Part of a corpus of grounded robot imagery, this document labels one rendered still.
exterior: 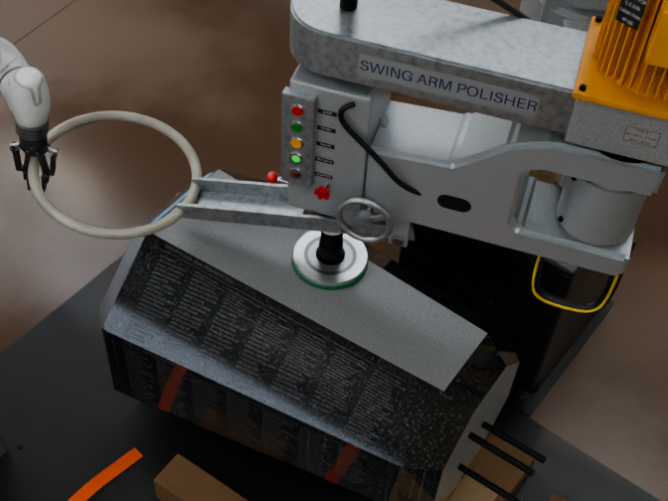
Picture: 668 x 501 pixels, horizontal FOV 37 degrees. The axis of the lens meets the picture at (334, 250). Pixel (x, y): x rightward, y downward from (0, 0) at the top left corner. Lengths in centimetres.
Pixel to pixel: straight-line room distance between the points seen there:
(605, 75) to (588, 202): 36
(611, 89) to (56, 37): 339
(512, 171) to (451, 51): 33
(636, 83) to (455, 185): 51
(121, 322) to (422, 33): 131
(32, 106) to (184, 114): 184
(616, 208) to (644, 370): 156
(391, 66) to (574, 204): 56
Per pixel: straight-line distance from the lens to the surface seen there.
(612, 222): 240
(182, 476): 325
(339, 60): 223
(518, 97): 217
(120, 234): 279
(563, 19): 275
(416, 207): 247
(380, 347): 270
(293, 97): 232
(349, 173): 244
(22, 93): 275
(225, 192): 289
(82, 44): 499
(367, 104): 228
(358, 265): 283
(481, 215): 244
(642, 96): 215
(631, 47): 207
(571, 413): 367
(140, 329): 297
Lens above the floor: 299
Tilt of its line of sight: 49 degrees down
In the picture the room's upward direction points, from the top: 4 degrees clockwise
